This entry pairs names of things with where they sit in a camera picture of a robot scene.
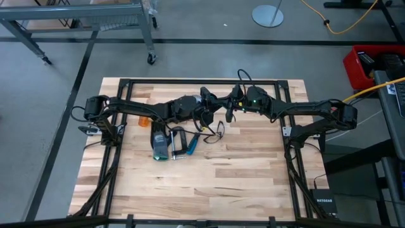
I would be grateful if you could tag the white paper label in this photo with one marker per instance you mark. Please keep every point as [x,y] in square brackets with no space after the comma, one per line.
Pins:
[391,89]

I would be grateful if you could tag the white mounting bracket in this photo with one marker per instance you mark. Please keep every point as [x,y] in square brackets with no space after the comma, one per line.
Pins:
[286,131]

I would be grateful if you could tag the black device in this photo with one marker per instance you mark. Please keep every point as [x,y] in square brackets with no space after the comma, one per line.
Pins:
[392,65]
[367,63]

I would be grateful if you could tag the black Netgear switch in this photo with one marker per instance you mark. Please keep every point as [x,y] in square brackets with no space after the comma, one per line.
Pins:
[322,206]

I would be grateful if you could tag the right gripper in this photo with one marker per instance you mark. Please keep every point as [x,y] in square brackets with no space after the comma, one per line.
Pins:
[243,101]

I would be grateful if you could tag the black C-clamp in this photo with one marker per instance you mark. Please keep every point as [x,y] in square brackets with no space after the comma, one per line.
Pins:
[184,141]

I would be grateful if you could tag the grey wood-topped workbench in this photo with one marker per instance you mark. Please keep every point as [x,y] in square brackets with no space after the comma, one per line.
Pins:
[79,11]

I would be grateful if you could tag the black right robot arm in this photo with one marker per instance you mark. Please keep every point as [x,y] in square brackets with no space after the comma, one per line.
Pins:
[310,107]

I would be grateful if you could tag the clear plastic wrap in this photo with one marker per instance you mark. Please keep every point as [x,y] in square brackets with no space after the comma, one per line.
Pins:
[152,8]

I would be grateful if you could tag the orange plastic bottle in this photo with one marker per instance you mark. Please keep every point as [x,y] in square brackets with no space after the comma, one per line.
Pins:
[144,122]

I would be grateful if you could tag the large red plastic crate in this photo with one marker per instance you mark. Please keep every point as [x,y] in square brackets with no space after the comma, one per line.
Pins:
[351,73]

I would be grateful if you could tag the black stand foot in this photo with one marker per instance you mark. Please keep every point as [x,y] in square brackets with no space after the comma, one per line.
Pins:
[354,4]

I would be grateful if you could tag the clear safety glasses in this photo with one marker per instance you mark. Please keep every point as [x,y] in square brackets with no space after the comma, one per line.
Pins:
[221,129]

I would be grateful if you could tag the grey clamp bracket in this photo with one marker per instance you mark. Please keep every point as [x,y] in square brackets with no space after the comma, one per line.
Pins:
[87,130]

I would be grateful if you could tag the black keyboard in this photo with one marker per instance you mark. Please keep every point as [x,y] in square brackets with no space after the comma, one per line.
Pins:
[402,101]

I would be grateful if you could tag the black aluminium table frame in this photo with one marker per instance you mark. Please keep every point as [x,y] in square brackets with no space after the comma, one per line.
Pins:
[158,81]

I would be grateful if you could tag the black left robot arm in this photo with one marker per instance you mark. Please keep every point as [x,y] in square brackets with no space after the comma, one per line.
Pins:
[142,109]

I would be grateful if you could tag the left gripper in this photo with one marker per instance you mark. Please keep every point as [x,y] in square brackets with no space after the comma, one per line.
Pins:
[212,105]

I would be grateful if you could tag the grey desk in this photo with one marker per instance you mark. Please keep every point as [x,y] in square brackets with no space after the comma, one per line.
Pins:
[389,126]

